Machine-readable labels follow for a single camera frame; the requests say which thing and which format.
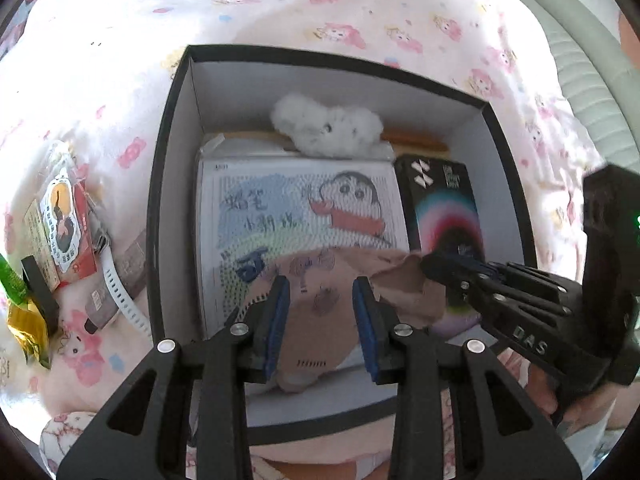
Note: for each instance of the beige pink printed sock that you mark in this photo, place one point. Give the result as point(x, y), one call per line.
point(320, 305)

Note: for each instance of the small black rainbow print box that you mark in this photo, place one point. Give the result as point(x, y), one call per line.
point(440, 220)

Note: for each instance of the person's leg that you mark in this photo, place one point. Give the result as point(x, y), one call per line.
point(320, 465)

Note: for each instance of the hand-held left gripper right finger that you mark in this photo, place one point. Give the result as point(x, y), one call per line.
point(362, 325)

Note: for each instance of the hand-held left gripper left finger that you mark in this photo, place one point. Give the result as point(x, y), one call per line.
point(277, 325)

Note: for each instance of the large black cardboard box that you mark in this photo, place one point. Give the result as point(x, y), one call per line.
point(175, 185)

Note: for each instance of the pink fluffy printed clothing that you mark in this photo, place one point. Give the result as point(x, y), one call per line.
point(70, 435)

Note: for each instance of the cartoon print book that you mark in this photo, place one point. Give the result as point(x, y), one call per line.
point(280, 195)

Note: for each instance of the pink cartoon printed blanket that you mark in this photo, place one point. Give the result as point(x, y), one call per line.
point(250, 5)

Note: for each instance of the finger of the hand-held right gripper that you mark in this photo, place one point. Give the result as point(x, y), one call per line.
point(540, 285)
point(460, 275)

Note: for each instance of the red and white snack packet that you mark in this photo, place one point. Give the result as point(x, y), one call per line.
point(65, 220)

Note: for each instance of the grey ribbed chair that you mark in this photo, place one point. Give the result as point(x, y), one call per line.
point(575, 35)

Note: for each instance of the brown grey pouch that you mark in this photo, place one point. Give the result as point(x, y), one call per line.
point(130, 265)

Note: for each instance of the gold snack packet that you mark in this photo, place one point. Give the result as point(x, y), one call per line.
point(27, 330)

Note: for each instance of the green snack packet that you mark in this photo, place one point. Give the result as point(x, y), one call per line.
point(10, 280)

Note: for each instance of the small black block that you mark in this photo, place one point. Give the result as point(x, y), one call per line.
point(42, 290)

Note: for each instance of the wooden comb with white tassel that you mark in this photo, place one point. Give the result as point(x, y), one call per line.
point(415, 137)

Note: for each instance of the person's right hand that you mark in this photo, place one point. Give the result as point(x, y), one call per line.
point(530, 380)

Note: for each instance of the white plush toy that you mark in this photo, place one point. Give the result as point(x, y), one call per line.
point(320, 127)

